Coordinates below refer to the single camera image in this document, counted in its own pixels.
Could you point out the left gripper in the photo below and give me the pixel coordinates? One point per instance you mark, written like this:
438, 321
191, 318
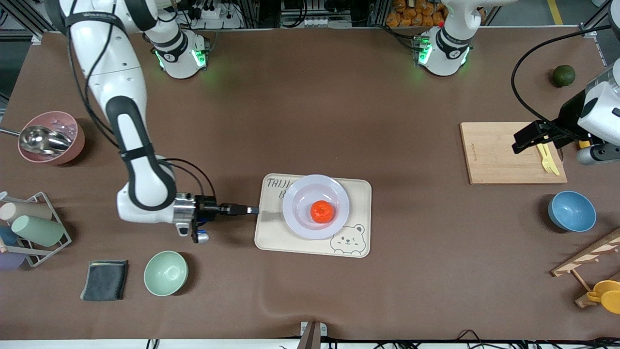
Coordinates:
569, 115

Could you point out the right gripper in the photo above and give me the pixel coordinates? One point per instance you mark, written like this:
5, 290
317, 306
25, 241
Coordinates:
205, 204

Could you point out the pale lilac round plate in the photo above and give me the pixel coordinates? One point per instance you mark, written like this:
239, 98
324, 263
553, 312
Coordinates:
300, 223

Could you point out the orange mandarin fruit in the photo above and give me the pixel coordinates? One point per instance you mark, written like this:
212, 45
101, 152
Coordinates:
322, 212

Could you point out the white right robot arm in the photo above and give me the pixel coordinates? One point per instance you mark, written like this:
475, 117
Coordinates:
145, 194

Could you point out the yellow plastic fork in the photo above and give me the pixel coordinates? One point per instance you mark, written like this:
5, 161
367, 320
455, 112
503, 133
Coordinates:
547, 164

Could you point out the cream bear print tray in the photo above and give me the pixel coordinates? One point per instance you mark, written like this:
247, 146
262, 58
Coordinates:
271, 237

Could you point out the bamboo cutting board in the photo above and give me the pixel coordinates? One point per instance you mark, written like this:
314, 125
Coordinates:
494, 155

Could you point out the yellow lemon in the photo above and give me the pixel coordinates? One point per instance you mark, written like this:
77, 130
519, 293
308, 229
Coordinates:
583, 144

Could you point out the dark green lime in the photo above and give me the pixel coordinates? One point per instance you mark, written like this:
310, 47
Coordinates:
564, 76

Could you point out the blue bowl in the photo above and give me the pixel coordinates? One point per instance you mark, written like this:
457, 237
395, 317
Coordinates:
572, 211

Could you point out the mint green bowl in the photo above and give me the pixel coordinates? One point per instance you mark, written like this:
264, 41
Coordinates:
165, 273

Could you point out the wooden peg drying rack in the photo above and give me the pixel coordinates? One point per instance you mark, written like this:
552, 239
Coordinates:
581, 259

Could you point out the dark grey folded cloth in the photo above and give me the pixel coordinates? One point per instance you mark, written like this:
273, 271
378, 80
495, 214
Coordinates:
104, 280

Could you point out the bag of orange snacks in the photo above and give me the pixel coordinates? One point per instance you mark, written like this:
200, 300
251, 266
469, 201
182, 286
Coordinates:
411, 14

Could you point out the yellow cup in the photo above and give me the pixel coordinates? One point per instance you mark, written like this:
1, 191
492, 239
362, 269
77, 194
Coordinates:
608, 295

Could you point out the pink bowl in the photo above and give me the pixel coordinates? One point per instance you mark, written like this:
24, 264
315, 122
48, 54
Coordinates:
76, 145

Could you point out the white power strip with plugs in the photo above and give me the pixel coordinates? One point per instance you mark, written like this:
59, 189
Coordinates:
215, 13

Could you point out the small white socket block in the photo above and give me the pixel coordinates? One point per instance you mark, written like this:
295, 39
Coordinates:
309, 22

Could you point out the mint green cup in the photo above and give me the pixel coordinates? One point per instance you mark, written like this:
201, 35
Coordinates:
38, 230

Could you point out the metal scoop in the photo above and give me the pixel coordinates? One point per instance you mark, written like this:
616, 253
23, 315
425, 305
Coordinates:
43, 138

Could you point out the beige cup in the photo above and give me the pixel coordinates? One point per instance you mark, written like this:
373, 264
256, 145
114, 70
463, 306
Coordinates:
26, 211

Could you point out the blue cup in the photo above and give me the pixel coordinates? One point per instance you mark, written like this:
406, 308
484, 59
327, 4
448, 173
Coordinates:
7, 236

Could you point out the purple cup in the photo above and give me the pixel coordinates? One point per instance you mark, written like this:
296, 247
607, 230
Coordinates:
10, 260

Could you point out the metal table edge bracket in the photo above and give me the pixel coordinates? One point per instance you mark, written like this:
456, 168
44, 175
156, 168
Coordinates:
313, 335

